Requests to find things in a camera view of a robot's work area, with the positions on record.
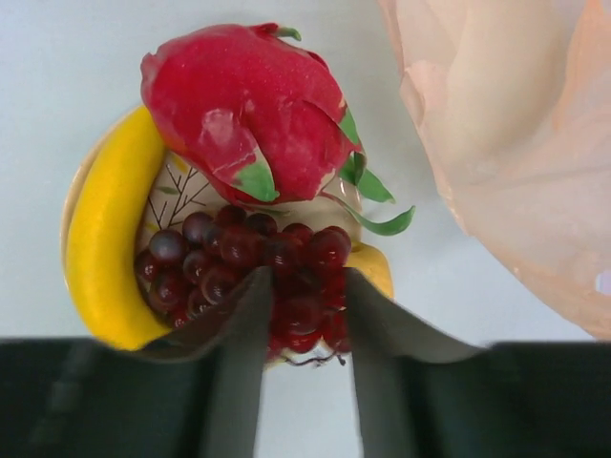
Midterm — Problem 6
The orange fake fruit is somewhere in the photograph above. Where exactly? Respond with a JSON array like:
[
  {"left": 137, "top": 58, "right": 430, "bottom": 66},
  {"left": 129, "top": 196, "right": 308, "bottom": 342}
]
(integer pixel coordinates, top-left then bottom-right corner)
[{"left": 346, "top": 242, "right": 394, "bottom": 300}]

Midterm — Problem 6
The translucent banana-print plastic bag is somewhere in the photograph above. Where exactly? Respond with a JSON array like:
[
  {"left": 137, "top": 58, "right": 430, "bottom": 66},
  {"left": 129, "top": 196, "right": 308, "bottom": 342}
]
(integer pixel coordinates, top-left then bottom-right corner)
[{"left": 380, "top": 1, "right": 610, "bottom": 340}]

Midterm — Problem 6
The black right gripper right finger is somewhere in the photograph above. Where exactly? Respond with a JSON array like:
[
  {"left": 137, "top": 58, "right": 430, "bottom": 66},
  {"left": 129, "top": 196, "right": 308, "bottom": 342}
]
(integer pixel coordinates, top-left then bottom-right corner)
[{"left": 346, "top": 268, "right": 610, "bottom": 457}]

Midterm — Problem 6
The dark red fake fruit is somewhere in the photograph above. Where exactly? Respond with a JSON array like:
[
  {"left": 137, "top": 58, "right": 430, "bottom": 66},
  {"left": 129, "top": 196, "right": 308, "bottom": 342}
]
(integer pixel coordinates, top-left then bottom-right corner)
[{"left": 134, "top": 205, "right": 352, "bottom": 366}]

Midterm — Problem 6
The yellow fake banana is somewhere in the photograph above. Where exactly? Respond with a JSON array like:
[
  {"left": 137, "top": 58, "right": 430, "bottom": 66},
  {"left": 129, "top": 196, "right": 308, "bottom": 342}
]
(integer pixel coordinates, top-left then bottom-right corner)
[{"left": 65, "top": 106, "right": 169, "bottom": 351}]

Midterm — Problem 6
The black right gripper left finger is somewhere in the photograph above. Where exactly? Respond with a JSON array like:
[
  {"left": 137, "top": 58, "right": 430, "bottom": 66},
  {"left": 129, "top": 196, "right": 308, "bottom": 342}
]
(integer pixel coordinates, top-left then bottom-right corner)
[{"left": 1, "top": 268, "right": 272, "bottom": 457}]

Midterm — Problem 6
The cream plate with leaf motif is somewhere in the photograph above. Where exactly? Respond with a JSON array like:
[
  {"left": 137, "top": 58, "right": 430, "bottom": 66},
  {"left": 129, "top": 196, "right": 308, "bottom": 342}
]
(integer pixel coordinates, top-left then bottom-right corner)
[{"left": 59, "top": 107, "right": 373, "bottom": 368}]

